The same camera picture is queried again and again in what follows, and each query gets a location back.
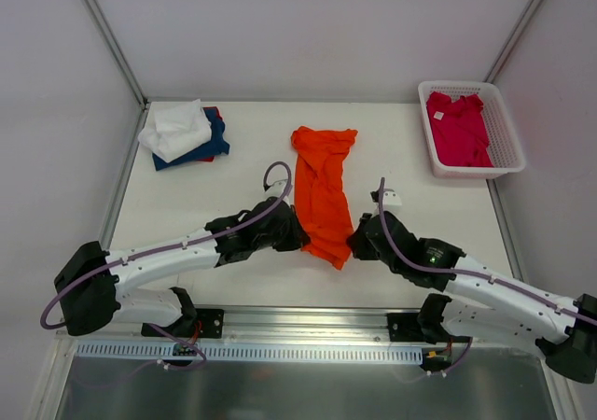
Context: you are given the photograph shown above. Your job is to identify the aluminium mounting rail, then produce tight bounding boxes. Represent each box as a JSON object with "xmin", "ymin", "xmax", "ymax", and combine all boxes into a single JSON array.
[{"xmin": 55, "ymin": 305, "xmax": 561, "ymax": 349}]

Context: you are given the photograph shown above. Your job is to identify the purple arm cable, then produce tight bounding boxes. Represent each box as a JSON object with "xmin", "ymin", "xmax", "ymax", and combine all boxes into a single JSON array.
[
  {"xmin": 39, "ymin": 161, "xmax": 295, "ymax": 371},
  {"xmin": 377, "ymin": 176, "xmax": 597, "ymax": 377}
]

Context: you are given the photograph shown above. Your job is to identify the magenta t-shirt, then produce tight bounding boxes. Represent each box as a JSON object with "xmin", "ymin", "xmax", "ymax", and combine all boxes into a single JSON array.
[{"xmin": 426, "ymin": 91, "xmax": 493, "ymax": 168}]

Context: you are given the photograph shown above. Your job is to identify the orange t-shirt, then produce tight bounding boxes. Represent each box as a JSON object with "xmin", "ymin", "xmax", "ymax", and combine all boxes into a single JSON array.
[{"xmin": 291, "ymin": 126, "xmax": 358, "ymax": 270}]

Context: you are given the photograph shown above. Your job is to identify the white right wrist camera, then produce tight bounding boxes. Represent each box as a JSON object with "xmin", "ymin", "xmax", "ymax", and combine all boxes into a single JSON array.
[{"xmin": 370, "ymin": 189, "xmax": 402, "ymax": 208}]

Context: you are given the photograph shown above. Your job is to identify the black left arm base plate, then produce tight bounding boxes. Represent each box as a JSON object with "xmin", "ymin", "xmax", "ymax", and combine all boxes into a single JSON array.
[{"xmin": 141, "ymin": 308, "xmax": 225, "ymax": 339}]

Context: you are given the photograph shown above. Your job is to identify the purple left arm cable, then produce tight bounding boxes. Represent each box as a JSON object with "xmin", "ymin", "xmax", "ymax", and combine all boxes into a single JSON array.
[{"xmin": 39, "ymin": 161, "xmax": 295, "ymax": 371}]

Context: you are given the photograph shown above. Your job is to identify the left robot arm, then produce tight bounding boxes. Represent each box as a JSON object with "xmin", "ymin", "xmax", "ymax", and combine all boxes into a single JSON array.
[{"xmin": 54, "ymin": 197, "xmax": 310, "ymax": 337}]

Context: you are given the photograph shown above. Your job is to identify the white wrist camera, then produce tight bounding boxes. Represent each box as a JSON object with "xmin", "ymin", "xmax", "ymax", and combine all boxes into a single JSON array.
[
  {"xmin": 264, "ymin": 179, "xmax": 292, "ymax": 205},
  {"xmin": 370, "ymin": 189, "xmax": 402, "ymax": 208}
]

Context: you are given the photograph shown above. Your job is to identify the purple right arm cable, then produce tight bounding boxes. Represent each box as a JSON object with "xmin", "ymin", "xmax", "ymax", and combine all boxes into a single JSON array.
[{"xmin": 377, "ymin": 176, "xmax": 597, "ymax": 377}]

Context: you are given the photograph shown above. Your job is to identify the blue folded t-shirt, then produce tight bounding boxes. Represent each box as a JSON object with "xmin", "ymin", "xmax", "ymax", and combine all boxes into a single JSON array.
[{"xmin": 152, "ymin": 106, "xmax": 230, "ymax": 172}]

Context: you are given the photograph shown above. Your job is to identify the white slotted cable duct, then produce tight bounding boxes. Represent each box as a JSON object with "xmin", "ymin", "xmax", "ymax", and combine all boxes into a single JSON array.
[{"xmin": 76, "ymin": 341, "xmax": 423, "ymax": 366}]

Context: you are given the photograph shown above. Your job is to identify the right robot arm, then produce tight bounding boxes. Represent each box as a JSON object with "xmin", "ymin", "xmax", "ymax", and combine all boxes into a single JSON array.
[{"xmin": 347, "ymin": 212, "xmax": 596, "ymax": 384}]

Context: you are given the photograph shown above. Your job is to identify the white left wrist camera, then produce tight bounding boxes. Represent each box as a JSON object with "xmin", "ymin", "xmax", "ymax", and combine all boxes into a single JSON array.
[{"xmin": 264, "ymin": 179, "xmax": 292, "ymax": 205}]

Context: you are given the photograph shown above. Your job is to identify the white folded t-shirt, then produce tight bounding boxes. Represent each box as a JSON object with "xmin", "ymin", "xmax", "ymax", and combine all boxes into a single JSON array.
[{"xmin": 137, "ymin": 99, "xmax": 212, "ymax": 163}]

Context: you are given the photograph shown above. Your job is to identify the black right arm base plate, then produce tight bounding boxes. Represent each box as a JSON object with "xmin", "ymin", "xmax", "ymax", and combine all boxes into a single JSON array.
[{"xmin": 386, "ymin": 312, "xmax": 449, "ymax": 344}]

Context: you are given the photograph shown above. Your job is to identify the white plastic basket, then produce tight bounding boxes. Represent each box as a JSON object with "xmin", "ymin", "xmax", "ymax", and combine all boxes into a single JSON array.
[{"xmin": 418, "ymin": 80, "xmax": 526, "ymax": 179}]

